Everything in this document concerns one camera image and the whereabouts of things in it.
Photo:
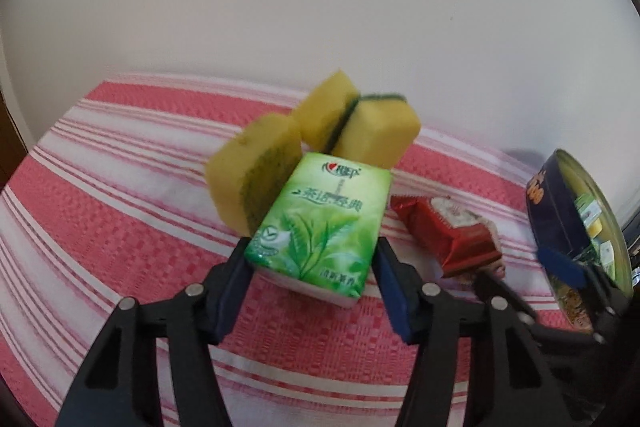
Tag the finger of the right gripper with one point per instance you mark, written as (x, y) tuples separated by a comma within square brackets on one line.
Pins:
[(602, 299), (501, 297)]

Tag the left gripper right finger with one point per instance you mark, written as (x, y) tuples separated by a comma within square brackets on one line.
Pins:
[(510, 384)]

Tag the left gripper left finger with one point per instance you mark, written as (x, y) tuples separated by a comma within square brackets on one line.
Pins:
[(117, 383)]

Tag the red wedding snack packet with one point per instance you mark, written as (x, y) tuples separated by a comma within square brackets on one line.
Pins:
[(463, 242)]

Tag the round butter cookie tin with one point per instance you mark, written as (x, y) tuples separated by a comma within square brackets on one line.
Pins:
[(570, 216)]

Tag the small green tissue pack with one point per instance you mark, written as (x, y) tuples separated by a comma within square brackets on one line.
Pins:
[(319, 236)]

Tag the yellow sponge green top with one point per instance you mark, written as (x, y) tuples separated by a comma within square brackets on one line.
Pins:
[(377, 131)]

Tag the worn yellow sponge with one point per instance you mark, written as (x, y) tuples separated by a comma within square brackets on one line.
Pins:
[(246, 174)]

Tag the red white striped tablecloth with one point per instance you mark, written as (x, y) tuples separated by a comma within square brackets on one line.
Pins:
[(112, 202)]

